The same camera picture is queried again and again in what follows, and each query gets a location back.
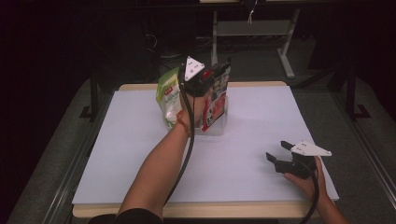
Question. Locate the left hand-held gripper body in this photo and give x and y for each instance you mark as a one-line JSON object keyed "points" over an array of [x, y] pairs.
{"points": [[194, 84]]}

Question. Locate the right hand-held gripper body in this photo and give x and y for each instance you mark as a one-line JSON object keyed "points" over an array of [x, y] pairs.
{"points": [[306, 151]]}

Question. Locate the white and green food packet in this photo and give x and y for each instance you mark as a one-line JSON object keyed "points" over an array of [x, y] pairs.
{"points": [[169, 96]]}

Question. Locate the black and red food packet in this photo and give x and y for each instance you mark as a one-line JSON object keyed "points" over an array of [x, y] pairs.
{"points": [[216, 102]]}

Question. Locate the clear plastic container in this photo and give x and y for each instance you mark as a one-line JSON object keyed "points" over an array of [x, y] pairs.
{"points": [[218, 124]]}

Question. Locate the person's left hand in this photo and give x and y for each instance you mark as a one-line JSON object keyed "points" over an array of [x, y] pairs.
{"points": [[197, 107]]}

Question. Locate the person's right hand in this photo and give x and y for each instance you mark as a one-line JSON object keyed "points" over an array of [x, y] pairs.
{"points": [[306, 185]]}

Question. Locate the white table mat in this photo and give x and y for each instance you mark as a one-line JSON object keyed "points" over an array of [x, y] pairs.
{"points": [[249, 171]]}

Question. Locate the black metal stand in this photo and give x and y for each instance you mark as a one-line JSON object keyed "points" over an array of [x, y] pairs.
{"points": [[94, 96], [351, 93]]}

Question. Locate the person's black sleeve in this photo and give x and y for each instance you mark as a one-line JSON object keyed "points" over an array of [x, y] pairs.
{"points": [[134, 217]]}

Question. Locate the white metal frame desk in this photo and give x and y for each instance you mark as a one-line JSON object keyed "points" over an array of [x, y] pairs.
{"points": [[253, 28]]}

